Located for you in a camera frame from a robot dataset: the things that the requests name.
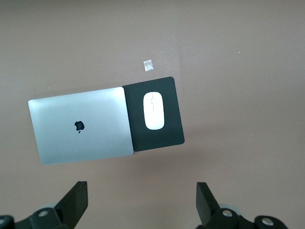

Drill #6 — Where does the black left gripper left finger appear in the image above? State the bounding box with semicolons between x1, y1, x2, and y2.
0;180;89;229

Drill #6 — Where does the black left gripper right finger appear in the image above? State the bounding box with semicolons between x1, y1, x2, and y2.
196;181;287;229

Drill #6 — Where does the white computer mouse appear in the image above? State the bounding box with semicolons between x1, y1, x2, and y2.
142;92;165;131

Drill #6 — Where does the black mouse pad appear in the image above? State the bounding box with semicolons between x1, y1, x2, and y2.
122;76;185;152

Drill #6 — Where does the silver closed laptop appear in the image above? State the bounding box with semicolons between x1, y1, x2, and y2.
28;86;135;166

